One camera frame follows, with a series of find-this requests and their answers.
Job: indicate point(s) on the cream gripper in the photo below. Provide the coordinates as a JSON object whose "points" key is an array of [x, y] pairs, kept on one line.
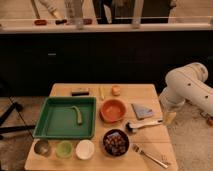
{"points": [[168, 117]]}

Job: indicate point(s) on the dark grape bunch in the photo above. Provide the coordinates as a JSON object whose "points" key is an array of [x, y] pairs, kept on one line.
{"points": [[115, 146]]}

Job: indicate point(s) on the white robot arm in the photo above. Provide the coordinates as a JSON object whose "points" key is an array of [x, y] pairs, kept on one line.
{"points": [[186, 83]]}

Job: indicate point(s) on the grey folded cloth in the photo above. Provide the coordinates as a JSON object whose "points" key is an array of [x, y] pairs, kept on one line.
{"points": [[141, 111]]}

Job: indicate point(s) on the silver fork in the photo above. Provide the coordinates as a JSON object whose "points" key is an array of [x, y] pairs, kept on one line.
{"points": [[140, 151]]}

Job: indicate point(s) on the blue sponge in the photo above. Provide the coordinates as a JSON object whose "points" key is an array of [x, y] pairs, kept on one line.
{"points": [[115, 134]]}

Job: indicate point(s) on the orange bowl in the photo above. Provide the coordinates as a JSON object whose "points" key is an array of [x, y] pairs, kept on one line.
{"points": [[112, 110]]}

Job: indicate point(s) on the dark plate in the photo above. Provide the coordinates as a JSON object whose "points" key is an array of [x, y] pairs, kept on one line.
{"points": [[123, 134]]}

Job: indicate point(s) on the small orange fruit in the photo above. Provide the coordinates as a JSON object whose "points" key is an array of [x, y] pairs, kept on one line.
{"points": [[115, 90]]}

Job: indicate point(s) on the yellow stick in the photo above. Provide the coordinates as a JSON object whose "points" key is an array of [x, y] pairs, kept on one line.
{"points": [[101, 93]]}

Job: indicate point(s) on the green okra pod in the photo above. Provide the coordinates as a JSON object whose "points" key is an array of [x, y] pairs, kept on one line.
{"points": [[79, 115]]}

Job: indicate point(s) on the white cup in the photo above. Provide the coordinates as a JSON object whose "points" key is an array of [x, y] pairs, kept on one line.
{"points": [[85, 149]]}

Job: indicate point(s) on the green cup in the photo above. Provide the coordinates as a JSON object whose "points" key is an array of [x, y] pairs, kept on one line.
{"points": [[64, 149]]}

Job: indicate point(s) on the green plastic tray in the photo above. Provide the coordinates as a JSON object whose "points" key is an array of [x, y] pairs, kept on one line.
{"points": [[58, 121]]}

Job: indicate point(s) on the metal cup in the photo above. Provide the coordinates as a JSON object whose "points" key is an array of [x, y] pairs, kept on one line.
{"points": [[42, 147]]}

